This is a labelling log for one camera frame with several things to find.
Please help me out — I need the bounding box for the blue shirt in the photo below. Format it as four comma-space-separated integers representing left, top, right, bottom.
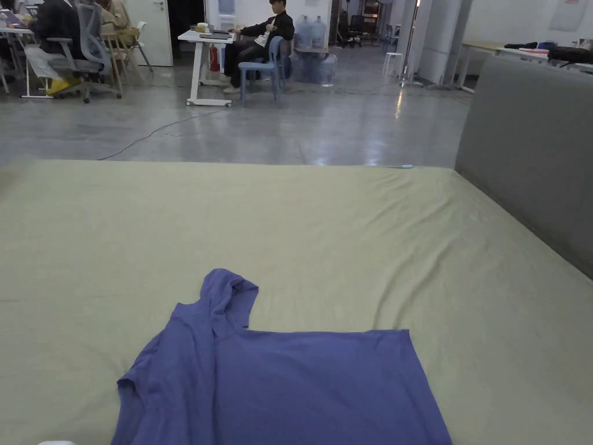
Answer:
110, 268, 453, 445

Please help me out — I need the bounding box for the bed with pale green sheet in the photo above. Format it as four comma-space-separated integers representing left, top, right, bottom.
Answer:
0, 160, 593, 445

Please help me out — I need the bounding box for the white table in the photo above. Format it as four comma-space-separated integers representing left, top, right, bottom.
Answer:
0, 3, 54, 99

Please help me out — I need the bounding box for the wooden folding chair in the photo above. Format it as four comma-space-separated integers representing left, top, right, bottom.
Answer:
100, 27, 155, 85

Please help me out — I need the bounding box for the grey office chair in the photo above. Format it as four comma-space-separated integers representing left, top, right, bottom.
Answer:
45, 2, 123, 104

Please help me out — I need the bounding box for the white desk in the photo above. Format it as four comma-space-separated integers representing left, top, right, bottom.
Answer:
177, 21, 235, 108

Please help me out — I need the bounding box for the blue plastic chair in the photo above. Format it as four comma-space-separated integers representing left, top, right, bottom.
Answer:
238, 36, 285, 106

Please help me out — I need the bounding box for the blue water bottle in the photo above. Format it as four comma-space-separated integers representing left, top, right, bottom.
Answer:
317, 53, 338, 86
295, 14, 312, 49
310, 15, 328, 49

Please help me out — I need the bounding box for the white round stool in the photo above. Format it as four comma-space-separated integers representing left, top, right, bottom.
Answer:
382, 52, 403, 78

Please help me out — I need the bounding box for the grey padded headboard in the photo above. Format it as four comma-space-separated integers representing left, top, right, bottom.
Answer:
455, 55, 593, 281

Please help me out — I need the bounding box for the long pale table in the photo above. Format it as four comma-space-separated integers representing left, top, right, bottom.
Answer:
453, 41, 593, 94

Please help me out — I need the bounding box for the black floor cable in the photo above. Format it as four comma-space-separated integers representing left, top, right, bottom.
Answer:
96, 107, 231, 161

